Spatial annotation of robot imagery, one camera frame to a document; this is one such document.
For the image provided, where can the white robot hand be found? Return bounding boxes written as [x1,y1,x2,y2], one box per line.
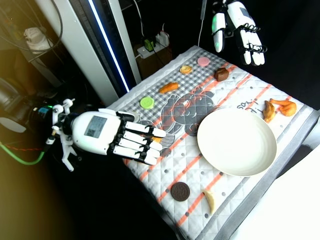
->
[71,107,167,166]
[211,0,268,67]

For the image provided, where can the brown fried food piece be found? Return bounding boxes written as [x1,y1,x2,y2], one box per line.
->
[214,67,230,82]

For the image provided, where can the white round plate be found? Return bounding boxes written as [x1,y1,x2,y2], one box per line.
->
[196,107,278,177]

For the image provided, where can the green round toy disc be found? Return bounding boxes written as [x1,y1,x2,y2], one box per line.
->
[139,96,155,110]

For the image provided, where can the yellow swirl toy pastry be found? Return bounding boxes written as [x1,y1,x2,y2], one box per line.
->
[179,64,194,75]

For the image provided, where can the white charger plug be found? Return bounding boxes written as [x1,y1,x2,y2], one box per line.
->
[155,31,170,46]

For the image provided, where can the grey quilt with bear print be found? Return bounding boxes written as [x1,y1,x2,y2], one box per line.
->
[106,45,320,240]

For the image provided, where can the orange toy fried roll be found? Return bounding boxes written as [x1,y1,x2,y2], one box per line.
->
[158,81,181,95]

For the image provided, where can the brown cardboard box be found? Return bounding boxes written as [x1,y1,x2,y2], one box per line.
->
[133,44,173,81]

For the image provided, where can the white power strip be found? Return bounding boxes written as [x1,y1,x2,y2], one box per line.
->
[136,41,171,60]

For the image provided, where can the green plug adapter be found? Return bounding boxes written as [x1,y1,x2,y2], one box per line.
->
[143,37,156,52]

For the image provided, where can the chocolate sandwich cookie toy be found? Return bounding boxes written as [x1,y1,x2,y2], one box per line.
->
[170,181,191,202]

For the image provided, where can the brown fried toy dumpling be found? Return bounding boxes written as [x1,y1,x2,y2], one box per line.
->
[262,100,276,123]

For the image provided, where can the orange toy chicken drumstick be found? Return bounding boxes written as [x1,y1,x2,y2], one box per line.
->
[269,98,298,117]

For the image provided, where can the white crumpled object on shelf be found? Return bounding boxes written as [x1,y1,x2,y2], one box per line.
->
[23,26,55,51]

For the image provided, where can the white toy dumpling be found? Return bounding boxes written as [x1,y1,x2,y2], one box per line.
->
[201,188,216,215]

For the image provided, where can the green cable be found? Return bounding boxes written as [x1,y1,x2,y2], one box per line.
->
[0,142,46,166]

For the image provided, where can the white post with blue light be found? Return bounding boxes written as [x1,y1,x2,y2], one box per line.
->
[34,0,142,107]

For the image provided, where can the thin white cable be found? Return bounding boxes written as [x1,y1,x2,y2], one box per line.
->
[133,0,146,37]

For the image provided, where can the black looped cable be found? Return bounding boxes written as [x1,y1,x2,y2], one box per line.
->
[0,0,63,55]

